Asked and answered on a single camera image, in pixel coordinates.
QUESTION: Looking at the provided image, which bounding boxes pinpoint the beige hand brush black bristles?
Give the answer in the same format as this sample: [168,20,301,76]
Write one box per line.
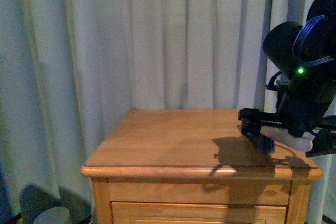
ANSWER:
[244,126,313,154]

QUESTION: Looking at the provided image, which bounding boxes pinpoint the wooden cabinet drawer front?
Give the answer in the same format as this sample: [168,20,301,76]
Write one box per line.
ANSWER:
[111,202,286,223]

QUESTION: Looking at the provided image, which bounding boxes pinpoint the wooden nightstand cabinet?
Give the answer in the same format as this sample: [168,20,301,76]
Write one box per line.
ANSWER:
[81,109,323,223]

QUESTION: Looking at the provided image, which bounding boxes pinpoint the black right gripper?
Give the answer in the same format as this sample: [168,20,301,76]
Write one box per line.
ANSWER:
[238,89,335,157]

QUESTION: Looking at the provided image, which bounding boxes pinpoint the teal pleated curtain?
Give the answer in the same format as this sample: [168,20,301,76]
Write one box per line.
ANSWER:
[0,0,336,224]

